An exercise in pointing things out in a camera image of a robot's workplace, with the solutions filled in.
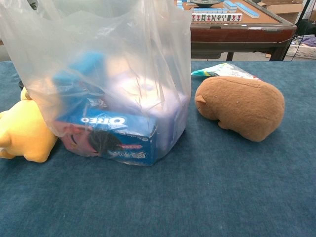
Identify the white translucent plastic bag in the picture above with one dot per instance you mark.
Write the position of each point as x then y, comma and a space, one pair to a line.
74, 49

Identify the pale purple pack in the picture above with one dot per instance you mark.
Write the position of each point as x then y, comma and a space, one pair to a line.
148, 98

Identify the blue Oreo cookie box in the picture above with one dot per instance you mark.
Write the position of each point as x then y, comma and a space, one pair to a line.
128, 145

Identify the white green snack packet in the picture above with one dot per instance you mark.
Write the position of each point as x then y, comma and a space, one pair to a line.
222, 70

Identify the blue velvet table cloth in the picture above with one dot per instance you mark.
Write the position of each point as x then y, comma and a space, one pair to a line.
197, 192

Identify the brown capybara plush toy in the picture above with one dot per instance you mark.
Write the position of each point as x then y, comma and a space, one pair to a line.
244, 108

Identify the bright blue soft item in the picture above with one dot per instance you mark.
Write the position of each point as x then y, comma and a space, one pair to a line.
84, 66

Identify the upright mahjong tile row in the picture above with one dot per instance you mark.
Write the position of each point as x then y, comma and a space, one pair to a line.
217, 17

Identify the dark wood mahjong table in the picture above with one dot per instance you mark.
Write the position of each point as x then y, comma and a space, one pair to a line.
242, 34

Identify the blue-backed mahjong tile row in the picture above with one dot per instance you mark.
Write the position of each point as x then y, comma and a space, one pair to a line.
209, 10

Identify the dark round mahjong dice dome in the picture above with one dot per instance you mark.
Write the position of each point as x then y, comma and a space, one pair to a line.
205, 2

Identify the stacked blue mahjong tiles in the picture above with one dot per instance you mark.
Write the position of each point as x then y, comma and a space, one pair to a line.
230, 5

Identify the yellow plush toy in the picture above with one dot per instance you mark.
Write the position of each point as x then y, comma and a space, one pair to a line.
22, 133

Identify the long blue mahjong tile row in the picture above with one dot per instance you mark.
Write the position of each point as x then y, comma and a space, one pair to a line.
248, 10

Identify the small black round object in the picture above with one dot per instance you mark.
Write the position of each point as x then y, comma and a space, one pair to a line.
20, 84

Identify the white plastic basket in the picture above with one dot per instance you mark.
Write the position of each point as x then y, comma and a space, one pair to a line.
302, 52

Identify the brown cardboard box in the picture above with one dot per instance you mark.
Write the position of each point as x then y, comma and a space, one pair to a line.
284, 10

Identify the purple cloth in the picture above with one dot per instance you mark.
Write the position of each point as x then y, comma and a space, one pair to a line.
309, 41

